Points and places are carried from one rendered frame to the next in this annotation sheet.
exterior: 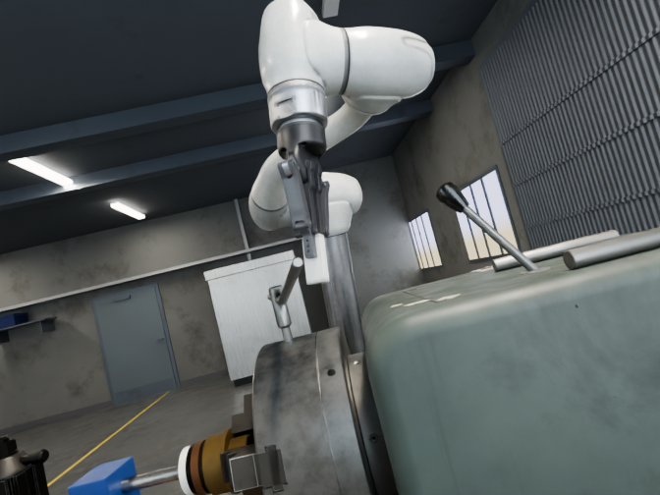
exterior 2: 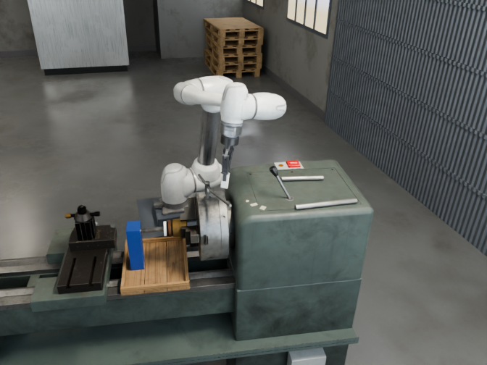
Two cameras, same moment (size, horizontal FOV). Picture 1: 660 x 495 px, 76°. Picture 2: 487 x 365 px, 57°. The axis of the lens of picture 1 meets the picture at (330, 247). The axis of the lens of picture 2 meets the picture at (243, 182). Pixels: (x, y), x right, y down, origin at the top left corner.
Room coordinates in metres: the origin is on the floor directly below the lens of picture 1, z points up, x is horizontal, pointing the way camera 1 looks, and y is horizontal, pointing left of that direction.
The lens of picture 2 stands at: (-1.03, 0.30, 2.27)
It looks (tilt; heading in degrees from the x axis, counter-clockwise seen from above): 29 degrees down; 348
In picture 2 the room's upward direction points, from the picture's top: 2 degrees clockwise
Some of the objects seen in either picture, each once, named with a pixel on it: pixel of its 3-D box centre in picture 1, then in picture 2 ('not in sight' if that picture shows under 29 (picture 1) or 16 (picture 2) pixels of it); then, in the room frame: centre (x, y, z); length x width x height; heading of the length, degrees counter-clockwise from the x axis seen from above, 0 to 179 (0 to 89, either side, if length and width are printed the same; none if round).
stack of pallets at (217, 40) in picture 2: not in sight; (232, 46); (7.26, -1.23, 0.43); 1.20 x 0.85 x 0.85; 5
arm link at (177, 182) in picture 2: not in sight; (175, 182); (1.31, 0.21, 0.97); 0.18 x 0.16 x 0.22; 106
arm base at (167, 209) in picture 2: not in sight; (172, 202); (1.31, 0.24, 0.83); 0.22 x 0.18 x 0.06; 95
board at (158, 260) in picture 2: not in sight; (156, 263); (0.68, 0.35, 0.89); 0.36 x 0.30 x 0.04; 178
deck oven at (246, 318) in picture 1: (265, 315); (79, 9); (7.88, 1.46, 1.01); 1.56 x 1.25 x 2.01; 94
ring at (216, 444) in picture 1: (224, 462); (176, 227); (0.67, 0.24, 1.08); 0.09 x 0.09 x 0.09; 88
